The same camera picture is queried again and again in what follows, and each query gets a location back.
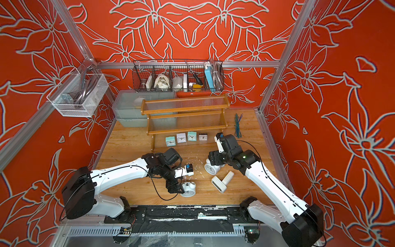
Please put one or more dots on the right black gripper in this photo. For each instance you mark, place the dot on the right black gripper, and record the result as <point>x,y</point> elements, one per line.
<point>214,156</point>

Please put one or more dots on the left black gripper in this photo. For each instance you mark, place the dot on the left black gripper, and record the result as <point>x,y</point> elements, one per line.
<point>174,190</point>

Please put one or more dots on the white twin-bell clock front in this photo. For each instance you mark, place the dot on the white twin-bell clock front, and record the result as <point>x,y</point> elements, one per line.
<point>189,189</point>

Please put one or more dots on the white twin-bell clock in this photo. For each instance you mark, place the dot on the white twin-bell clock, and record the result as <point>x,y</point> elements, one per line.
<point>189,189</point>
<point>212,169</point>

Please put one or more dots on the mint square alarm clock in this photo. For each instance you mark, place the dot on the mint square alarm clock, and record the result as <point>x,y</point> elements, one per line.
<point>170,141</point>

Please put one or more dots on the white square alarm clock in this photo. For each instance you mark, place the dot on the white square alarm clock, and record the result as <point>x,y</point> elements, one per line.
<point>181,138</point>

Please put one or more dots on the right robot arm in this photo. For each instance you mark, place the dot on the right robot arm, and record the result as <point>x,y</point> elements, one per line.
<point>300,224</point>

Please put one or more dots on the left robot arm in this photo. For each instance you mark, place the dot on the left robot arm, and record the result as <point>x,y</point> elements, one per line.
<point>83,193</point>

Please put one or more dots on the wooden two-tier shelf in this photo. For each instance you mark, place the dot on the wooden two-tier shelf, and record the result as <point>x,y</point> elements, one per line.
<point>178,115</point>

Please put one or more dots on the green blue twist ties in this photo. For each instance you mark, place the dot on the green blue twist ties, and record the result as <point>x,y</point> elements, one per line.
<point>238,119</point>

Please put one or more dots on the white digital clock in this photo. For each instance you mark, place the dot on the white digital clock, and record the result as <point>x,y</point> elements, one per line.
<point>218,184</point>

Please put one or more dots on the light blue box in basket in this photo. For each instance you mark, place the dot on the light blue box in basket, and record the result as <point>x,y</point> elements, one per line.
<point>208,70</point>

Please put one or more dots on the translucent plastic storage box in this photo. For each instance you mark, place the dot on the translucent plastic storage box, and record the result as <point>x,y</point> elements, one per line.
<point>127,106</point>

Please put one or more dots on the white cloth bundle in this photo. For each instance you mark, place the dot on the white cloth bundle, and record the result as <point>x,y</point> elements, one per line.
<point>162,82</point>

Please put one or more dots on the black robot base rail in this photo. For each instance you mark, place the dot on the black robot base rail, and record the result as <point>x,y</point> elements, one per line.
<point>186,219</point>

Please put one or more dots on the black handled screwdriver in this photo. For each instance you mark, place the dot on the black handled screwdriver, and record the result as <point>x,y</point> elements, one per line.
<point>197,79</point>

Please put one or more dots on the black wire wall basket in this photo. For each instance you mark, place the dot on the black wire wall basket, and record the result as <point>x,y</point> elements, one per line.
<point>181,78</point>

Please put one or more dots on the white mesh wall basket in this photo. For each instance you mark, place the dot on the white mesh wall basket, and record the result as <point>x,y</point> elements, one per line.
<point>78,94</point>

